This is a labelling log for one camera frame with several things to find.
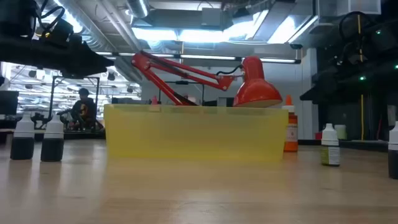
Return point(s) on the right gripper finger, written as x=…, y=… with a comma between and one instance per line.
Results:
x=329, y=81
x=323, y=95

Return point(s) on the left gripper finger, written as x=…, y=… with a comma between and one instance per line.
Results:
x=87, y=71
x=93, y=59

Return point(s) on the tall orange food coloring bottle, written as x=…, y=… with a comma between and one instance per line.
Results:
x=291, y=133

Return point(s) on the small green-label bottle white cap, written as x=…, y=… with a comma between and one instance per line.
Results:
x=330, y=155

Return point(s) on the tall pink-tip food coloring bottle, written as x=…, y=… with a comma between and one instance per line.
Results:
x=154, y=101

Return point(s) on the small dark bottle white cap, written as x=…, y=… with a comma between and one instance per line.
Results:
x=394, y=165
x=52, y=149
x=21, y=149

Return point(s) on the yellow translucent plastic bin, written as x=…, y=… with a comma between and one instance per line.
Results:
x=196, y=133

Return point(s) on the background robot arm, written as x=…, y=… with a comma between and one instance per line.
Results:
x=38, y=118

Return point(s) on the person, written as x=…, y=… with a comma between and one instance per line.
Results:
x=82, y=109

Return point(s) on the light green cup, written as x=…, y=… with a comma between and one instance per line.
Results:
x=340, y=132

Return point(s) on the small red box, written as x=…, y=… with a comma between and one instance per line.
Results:
x=318, y=136

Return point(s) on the black monitor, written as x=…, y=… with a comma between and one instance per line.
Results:
x=7, y=102

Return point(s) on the background workbench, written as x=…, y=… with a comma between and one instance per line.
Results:
x=84, y=135

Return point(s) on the red desk lamp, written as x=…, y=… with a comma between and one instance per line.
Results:
x=256, y=90

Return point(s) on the long ceiling light bar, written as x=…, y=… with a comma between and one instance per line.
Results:
x=208, y=57

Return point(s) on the grey ceiling vent box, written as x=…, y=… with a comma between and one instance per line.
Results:
x=211, y=17

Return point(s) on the black background frame stand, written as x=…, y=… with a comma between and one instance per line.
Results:
x=74, y=77

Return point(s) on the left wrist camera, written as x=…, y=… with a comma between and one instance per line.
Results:
x=60, y=31

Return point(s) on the silver ceiling duct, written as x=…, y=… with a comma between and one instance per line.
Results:
x=138, y=7

